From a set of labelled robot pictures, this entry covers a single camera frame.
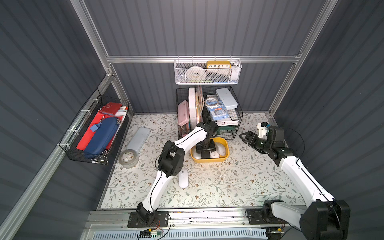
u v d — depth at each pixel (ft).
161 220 2.41
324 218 1.28
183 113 3.36
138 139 3.46
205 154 3.07
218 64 2.86
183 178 2.84
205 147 2.74
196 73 2.76
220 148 3.10
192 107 2.89
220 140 3.24
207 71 2.95
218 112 2.99
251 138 2.33
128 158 3.14
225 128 3.10
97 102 2.56
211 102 3.16
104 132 2.27
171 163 1.94
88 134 2.30
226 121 3.00
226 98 3.19
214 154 3.07
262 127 2.45
